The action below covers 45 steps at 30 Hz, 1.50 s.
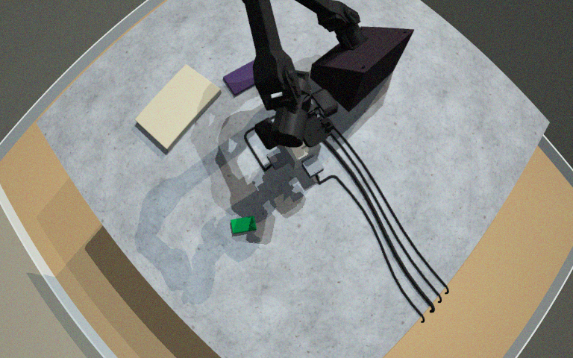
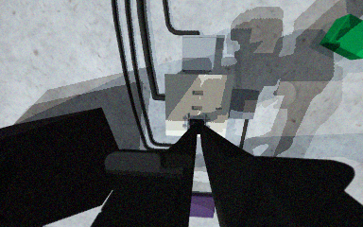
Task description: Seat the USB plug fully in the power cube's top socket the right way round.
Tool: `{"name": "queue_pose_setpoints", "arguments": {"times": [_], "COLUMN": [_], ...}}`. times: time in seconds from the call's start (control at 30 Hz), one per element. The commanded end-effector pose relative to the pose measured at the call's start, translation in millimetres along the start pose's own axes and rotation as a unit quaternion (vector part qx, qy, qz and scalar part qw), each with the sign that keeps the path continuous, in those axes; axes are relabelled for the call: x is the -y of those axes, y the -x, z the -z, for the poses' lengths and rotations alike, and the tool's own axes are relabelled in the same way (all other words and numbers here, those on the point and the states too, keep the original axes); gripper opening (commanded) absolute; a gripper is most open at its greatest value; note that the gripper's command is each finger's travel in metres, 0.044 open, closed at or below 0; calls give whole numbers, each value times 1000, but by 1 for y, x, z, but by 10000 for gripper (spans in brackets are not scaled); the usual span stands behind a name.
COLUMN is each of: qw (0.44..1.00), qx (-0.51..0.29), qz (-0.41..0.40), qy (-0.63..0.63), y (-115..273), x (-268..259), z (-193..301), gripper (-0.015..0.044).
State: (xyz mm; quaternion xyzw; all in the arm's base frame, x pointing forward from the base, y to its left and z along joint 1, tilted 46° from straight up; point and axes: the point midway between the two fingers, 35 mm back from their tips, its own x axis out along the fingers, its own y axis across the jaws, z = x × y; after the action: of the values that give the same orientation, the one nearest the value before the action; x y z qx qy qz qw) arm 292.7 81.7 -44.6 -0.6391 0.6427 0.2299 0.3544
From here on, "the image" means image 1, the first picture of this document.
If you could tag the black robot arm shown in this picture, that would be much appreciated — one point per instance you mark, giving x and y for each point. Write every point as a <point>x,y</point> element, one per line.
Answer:
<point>274,72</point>

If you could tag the beige flat rectangular block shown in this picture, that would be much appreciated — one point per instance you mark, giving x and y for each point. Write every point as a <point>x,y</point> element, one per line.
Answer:
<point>171,112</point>

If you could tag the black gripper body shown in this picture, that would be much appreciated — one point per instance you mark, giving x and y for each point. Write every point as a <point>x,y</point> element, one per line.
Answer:
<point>323,99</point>

